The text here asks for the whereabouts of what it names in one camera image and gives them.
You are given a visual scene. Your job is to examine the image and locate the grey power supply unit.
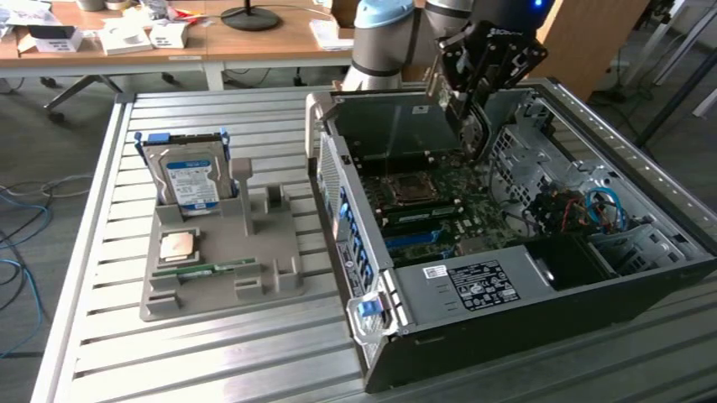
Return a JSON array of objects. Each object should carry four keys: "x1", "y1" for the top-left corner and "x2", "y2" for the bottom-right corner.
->
[{"x1": 392, "y1": 245, "x2": 553, "y2": 327}]

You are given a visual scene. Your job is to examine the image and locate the blue case latch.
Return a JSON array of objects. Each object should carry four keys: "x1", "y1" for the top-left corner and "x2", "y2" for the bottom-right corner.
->
[{"x1": 357, "y1": 296, "x2": 389, "y2": 318}]

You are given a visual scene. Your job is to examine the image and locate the white box with black lid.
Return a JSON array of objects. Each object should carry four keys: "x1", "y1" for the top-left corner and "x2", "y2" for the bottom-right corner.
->
[{"x1": 27, "y1": 24, "x2": 86, "y2": 54}]

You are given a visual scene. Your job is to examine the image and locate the wooden cabinet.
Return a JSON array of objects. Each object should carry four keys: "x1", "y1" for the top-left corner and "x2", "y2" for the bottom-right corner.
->
[{"x1": 481, "y1": 0, "x2": 655, "y2": 102}]

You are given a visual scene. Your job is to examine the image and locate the green motherboard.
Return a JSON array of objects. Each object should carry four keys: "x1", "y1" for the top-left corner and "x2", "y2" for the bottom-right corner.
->
[{"x1": 358, "y1": 154, "x2": 533, "y2": 268}]

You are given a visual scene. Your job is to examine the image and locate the open black PC case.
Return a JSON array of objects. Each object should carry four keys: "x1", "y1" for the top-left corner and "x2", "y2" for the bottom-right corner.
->
[{"x1": 305, "y1": 76, "x2": 717, "y2": 394}]

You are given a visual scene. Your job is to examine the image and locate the wooden desk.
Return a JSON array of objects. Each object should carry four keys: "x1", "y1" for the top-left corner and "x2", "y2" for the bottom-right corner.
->
[{"x1": 0, "y1": 0, "x2": 515, "y2": 79}]

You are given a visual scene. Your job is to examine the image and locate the installed RAM stick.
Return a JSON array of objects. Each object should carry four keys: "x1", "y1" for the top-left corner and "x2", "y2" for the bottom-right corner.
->
[{"x1": 392, "y1": 207, "x2": 467, "y2": 226}]

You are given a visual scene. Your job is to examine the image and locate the blue floor cable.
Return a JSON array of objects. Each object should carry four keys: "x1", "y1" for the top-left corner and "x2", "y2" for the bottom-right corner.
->
[{"x1": 0, "y1": 184, "x2": 53, "y2": 359}]

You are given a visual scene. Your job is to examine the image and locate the silver disk bay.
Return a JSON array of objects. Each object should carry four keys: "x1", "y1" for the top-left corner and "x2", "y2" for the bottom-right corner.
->
[{"x1": 588, "y1": 224, "x2": 688, "y2": 279}]

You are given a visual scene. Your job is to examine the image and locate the small white labelled box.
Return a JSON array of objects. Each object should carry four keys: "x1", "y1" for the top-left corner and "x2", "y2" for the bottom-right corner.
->
[{"x1": 150, "y1": 23, "x2": 190, "y2": 50}]

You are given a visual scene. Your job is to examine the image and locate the blue expansion slot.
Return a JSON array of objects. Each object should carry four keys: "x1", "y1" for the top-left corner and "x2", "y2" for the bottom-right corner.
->
[{"x1": 384, "y1": 230, "x2": 443, "y2": 249}]

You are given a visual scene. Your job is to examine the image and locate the black round lamp base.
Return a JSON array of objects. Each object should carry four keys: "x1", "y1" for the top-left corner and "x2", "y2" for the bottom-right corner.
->
[{"x1": 220, "y1": 0, "x2": 282, "y2": 32}]

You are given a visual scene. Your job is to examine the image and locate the copper-topped CPU chip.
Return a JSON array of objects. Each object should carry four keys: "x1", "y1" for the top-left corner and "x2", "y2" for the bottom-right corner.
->
[{"x1": 159, "y1": 233, "x2": 197, "y2": 263}]

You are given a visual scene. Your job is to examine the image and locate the white paper booklet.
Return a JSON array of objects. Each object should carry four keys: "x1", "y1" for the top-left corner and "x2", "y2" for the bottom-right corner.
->
[{"x1": 310, "y1": 18, "x2": 356, "y2": 52}]

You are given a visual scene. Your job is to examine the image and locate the green RAM stick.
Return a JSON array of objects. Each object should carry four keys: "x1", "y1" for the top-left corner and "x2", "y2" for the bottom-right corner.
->
[{"x1": 151, "y1": 259, "x2": 261, "y2": 279}]

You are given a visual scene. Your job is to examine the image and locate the hard disk in blue caddy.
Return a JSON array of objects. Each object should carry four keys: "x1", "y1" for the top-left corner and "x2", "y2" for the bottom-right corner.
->
[{"x1": 134, "y1": 128, "x2": 241, "y2": 217}]

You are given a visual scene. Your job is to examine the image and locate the graphics card with metal bracket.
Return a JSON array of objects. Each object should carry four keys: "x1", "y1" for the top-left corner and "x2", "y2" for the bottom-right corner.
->
[{"x1": 425, "y1": 62, "x2": 496, "y2": 169}]

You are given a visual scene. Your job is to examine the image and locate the grey plastic parts rack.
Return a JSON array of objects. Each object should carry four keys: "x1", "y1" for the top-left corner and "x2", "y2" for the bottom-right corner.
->
[{"x1": 138, "y1": 157, "x2": 309, "y2": 322}]

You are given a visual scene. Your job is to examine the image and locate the blue wire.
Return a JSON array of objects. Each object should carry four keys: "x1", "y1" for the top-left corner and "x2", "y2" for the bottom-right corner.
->
[{"x1": 585, "y1": 186, "x2": 631, "y2": 234}]

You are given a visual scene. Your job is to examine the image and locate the white floor cable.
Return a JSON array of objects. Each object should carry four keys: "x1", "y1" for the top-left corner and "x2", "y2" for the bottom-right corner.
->
[{"x1": 0, "y1": 174, "x2": 94, "y2": 199}]

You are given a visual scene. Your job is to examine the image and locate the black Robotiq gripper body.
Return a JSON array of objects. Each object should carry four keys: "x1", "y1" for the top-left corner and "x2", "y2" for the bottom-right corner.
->
[{"x1": 471, "y1": 0, "x2": 557, "y2": 92}]

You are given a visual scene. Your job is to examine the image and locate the red wire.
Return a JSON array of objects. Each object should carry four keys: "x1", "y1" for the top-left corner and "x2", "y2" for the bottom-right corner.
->
[{"x1": 563, "y1": 196, "x2": 589, "y2": 230}]

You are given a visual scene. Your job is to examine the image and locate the white box with round insert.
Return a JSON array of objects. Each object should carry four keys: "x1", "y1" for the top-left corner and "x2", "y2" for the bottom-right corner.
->
[{"x1": 99, "y1": 25, "x2": 155, "y2": 56}]

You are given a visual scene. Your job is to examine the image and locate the CPU socket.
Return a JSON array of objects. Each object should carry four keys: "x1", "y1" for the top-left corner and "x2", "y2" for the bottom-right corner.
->
[{"x1": 386, "y1": 171, "x2": 443, "y2": 203}]

